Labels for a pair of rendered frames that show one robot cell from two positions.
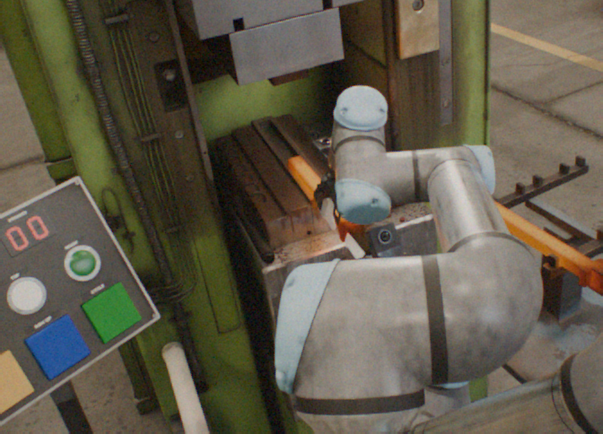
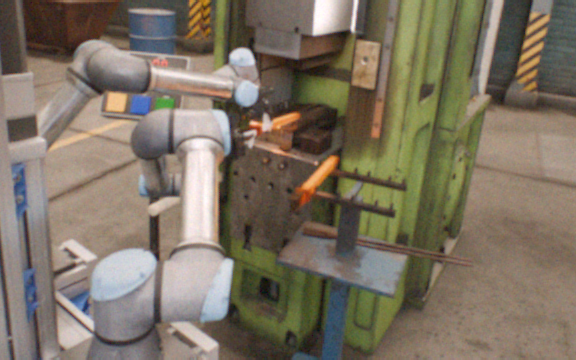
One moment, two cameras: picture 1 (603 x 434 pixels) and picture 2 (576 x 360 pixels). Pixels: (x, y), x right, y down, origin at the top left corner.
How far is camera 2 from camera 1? 1.41 m
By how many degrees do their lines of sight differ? 42
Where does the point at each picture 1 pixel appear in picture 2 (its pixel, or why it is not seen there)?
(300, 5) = (285, 26)
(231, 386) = not seen: hidden behind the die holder
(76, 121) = (218, 47)
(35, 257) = not seen: hidden behind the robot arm
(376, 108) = (240, 57)
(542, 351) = (305, 253)
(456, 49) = (388, 96)
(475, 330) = (94, 61)
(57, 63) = (219, 21)
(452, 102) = (379, 126)
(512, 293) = (112, 60)
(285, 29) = (277, 34)
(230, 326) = not seen: hidden behind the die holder
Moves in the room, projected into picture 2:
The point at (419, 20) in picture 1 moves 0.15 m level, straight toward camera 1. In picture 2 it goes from (364, 68) to (332, 69)
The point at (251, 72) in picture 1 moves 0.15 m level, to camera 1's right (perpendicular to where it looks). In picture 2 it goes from (260, 47) to (287, 54)
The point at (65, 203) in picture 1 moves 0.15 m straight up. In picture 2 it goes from (178, 63) to (179, 26)
